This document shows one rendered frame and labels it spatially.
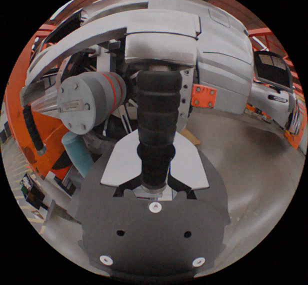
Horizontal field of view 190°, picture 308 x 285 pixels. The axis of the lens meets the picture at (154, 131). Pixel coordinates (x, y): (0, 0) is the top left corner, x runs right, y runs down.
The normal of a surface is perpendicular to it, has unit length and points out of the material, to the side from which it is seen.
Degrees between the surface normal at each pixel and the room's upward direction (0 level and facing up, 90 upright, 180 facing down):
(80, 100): 90
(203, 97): 90
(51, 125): 90
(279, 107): 89
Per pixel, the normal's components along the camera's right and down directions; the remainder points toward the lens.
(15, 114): 1.00, 0.05
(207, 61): -0.04, 0.51
